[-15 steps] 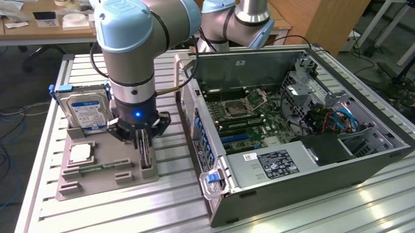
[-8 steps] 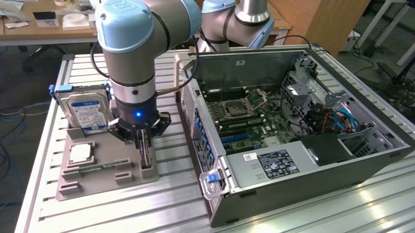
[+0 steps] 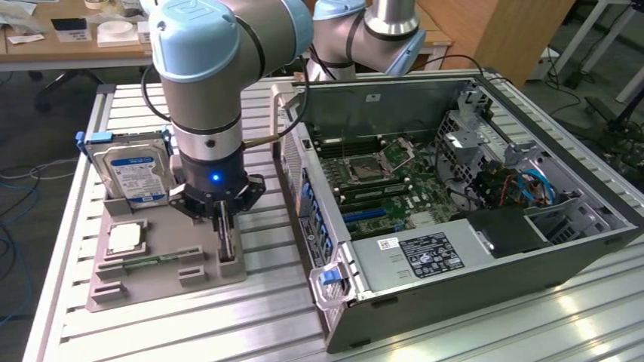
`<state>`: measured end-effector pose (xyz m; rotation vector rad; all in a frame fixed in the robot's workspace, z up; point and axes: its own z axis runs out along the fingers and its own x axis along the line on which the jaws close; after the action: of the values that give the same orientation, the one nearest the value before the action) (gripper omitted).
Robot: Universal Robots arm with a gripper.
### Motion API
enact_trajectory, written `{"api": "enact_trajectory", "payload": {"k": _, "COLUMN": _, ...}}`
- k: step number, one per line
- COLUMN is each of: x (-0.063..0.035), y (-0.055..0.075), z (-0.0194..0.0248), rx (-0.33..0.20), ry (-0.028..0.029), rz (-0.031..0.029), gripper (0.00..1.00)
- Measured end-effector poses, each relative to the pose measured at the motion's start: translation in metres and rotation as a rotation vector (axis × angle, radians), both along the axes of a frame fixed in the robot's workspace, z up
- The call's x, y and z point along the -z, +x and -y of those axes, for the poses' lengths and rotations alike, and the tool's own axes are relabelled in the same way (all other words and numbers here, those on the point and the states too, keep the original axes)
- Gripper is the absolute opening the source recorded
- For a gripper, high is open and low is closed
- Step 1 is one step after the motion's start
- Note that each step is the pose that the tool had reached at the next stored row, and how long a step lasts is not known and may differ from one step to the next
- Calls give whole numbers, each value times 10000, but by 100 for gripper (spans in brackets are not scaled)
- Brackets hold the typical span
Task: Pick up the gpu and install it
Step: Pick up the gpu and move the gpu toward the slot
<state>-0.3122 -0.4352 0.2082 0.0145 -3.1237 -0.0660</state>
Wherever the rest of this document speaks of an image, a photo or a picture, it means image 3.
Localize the wooden cabinet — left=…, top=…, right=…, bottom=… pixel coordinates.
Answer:
left=416, top=0, right=578, bottom=88

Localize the grey power supply unit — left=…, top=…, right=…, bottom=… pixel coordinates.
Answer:
left=350, top=219, right=498, bottom=293

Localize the silver disk bay cage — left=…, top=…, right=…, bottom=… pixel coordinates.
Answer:
left=434, top=110, right=499, bottom=183

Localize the silver CPU chip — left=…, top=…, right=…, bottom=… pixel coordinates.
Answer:
left=107, top=223, right=146, bottom=255

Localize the black equipment on floor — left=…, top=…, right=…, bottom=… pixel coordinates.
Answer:
left=583, top=94, right=644, bottom=173

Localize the black office chair base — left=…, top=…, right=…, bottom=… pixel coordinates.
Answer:
left=28, top=66, right=154, bottom=112

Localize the white desk frame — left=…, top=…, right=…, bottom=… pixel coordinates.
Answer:
left=550, top=0, right=644, bottom=103

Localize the CPU socket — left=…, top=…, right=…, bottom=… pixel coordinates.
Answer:
left=346, top=154, right=388, bottom=181

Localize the black cable behind case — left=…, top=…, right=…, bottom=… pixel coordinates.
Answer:
left=424, top=55, right=507, bottom=82

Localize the blue case latch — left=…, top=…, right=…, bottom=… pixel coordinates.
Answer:
left=319, top=268, right=344, bottom=288

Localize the white tape roll on box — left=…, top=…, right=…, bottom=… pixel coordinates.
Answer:
left=96, top=20, right=142, bottom=48

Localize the black and white box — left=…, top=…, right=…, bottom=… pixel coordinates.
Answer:
left=50, top=17, right=92, bottom=44

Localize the installed black RAM stick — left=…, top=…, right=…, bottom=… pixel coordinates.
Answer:
left=336, top=179, right=410, bottom=195
left=340, top=186, right=412, bottom=201

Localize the orange wire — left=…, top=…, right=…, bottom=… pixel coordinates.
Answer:
left=499, top=174, right=520, bottom=207

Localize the green motherboard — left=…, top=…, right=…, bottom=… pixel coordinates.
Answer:
left=306, top=126, right=472, bottom=242

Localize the blue expansion slot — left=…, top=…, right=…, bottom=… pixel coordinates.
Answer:
left=343, top=207, right=404, bottom=224

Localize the green RAM stick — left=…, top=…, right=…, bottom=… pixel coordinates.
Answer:
left=118, top=253, right=183, bottom=267

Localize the wooden desk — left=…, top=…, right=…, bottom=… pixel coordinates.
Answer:
left=0, top=0, right=454, bottom=73

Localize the blue floor cable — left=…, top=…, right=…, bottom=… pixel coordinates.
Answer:
left=0, top=176, right=43, bottom=326

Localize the grey plastic parts rack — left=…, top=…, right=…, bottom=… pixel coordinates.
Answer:
left=84, top=188, right=248, bottom=314

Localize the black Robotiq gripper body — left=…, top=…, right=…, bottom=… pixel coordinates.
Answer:
left=179, top=150, right=252, bottom=219

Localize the open grey PC case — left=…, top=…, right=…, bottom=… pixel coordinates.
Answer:
left=270, top=67, right=644, bottom=354

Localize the hard disk in blue caddy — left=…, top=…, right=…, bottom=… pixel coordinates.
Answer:
left=75, top=126, right=179, bottom=209

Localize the open socket cover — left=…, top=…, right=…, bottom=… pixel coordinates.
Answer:
left=378, top=137, right=420, bottom=170

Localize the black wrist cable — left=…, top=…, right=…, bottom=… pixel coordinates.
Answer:
left=140, top=44, right=314, bottom=150

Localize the blue wire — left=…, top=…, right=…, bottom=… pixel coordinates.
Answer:
left=518, top=170, right=558, bottom=207

